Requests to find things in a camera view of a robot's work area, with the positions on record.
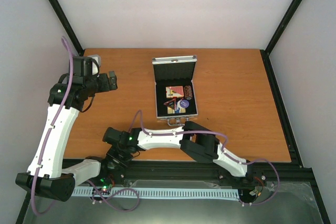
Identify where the red yellow card deck box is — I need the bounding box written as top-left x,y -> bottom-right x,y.
165,86 -> 184,98

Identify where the red black triangular chip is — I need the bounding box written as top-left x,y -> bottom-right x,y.
164,98 -> 176,110

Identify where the blue gold card deck box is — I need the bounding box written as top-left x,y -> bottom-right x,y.
167,105 -> 186,114

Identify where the purple round blind button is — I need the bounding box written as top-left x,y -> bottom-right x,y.
177,99 -> 190,109

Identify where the clear round dealer button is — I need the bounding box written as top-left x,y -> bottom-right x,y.
107,162 -> 119,170

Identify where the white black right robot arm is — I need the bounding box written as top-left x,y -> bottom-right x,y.
103,121 -> 248,177

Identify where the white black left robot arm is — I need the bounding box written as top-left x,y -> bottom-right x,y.
15,55 -> 117,201

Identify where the aluminium poker case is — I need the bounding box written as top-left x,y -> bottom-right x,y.
152,55 -> 198,126

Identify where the brown poker chip stack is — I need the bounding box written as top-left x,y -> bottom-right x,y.
184,86 -> 193,100

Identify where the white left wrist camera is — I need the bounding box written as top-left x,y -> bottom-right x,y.
89,54 -> 101,67

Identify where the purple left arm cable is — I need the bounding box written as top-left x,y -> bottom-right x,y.
30,36 -> 141,217

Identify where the light blue cable duct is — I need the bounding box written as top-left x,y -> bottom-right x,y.
72,186 -> 239,201

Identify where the black aluminium frame rail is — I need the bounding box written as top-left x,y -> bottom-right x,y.
33,158 -> 314,190

